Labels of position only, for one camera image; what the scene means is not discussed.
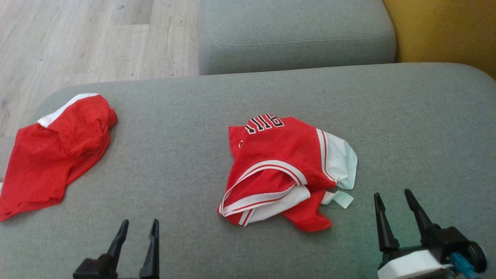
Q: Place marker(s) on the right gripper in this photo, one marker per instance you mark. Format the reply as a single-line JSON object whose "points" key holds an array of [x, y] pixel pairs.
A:
{"points": [[410, 267]]}

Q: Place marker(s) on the red white basketball jersey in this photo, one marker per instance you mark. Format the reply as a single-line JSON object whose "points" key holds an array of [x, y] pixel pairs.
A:
{"points": [[279, 147]]}

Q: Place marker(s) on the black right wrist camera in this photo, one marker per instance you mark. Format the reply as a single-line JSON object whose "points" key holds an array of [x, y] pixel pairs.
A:
{"points": [[453, 240]]}

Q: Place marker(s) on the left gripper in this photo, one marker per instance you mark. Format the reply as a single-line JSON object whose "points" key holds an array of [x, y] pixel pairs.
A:
{"points": [[95, 269]]}

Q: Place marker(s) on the large yellow sofa backrest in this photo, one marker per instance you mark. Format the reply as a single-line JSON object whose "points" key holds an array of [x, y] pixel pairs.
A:
{"points": [[445, 31]]}

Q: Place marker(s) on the red mesh shorts white band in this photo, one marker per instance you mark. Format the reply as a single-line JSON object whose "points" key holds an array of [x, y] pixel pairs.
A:
{"points": [[58, 155]]}

